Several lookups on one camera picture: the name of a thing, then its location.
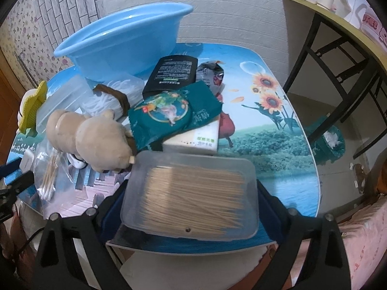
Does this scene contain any small white box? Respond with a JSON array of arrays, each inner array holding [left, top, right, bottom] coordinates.
[[20, 148, 38, 173]]

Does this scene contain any pink printed bedding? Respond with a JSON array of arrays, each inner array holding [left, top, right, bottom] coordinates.
[[335, 193, 387, 290]]

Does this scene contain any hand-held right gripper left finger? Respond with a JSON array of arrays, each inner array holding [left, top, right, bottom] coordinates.
[[32, 183, 134, 290]]

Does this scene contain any clear plastic container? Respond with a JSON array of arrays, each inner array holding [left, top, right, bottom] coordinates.
[[35, 75, 91, 133]]

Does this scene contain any silver snack packet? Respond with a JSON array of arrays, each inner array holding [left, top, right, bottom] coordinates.
[[196, 60, 226, 100]]

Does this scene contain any green trash bin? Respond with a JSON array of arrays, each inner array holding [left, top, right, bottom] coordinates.
[[313, 125, 345, 162]]

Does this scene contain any pink printed box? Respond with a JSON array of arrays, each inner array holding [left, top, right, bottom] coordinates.
[[339, 0, 387, 46]]

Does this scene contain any green printed packet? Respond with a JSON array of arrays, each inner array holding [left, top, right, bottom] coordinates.
[[128, 80, 223, 152]]

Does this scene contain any black bottle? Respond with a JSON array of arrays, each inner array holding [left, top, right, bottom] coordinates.
[[142, 55, 198, 100]]

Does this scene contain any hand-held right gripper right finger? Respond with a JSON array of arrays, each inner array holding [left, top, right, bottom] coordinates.
[[254, 183, 354, 290]]

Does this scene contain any yellow white toy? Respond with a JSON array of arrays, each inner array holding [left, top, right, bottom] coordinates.
[[18, 80, 48, 135]]

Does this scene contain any cotton swab bag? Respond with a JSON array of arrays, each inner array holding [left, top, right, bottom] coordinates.
[[32, 140, 85, 218]]

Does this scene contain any beige plush toy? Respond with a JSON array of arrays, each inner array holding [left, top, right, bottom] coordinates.
[[45, 109, 136, 173]]

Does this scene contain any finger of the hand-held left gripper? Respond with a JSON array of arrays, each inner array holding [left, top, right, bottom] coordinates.
[[0, 192, 16, 222], [0, 159, 34, 193]]

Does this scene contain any white bundle with brown band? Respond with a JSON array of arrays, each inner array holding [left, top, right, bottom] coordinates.
[[80, 77, 146, 118]]

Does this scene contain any black cable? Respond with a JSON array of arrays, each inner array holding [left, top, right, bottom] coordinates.
[[16, 228, 44, 262]]

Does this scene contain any yellow top side table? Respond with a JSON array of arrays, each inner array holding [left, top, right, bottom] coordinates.
[[282, 0, 387, 159]]

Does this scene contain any brown wooden door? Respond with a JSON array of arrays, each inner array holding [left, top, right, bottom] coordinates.
[[0, 48, 28, 145]]

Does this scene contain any blue plastic basin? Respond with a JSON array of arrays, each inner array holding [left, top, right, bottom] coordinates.
[[54, 2, 194, 80]]

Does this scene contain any white yellow tissue pack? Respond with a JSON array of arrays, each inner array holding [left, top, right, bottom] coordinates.
[[163, 118, 221, 154]]

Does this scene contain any clear toothpick box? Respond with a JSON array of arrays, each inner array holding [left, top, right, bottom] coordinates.
[[120, 150, 260, 242]]

